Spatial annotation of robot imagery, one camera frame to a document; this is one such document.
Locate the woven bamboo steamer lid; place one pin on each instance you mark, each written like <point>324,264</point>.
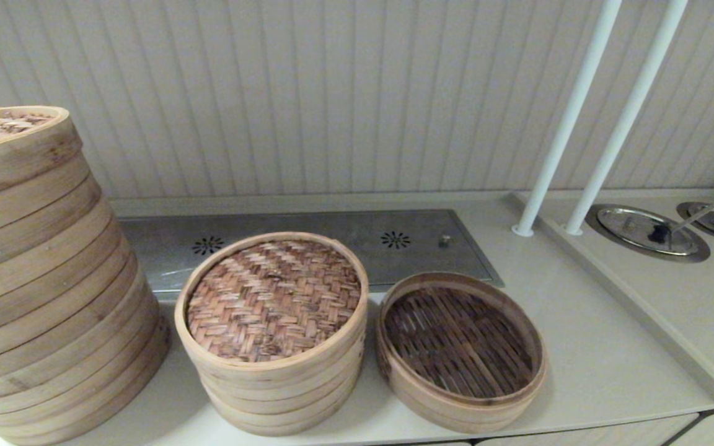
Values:
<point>270,297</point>

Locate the low bamboo steamer basket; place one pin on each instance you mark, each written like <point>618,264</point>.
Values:
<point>456,347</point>

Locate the tall bamboo steamer stack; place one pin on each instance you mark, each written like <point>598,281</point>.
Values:
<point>53,310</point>

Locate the stainless steel vented panel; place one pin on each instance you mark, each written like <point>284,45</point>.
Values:
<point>406,248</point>

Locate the white metal pole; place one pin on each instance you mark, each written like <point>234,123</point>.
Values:
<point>633,105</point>
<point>571,111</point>

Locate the white counter cabinet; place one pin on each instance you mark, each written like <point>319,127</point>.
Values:
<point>642,435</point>

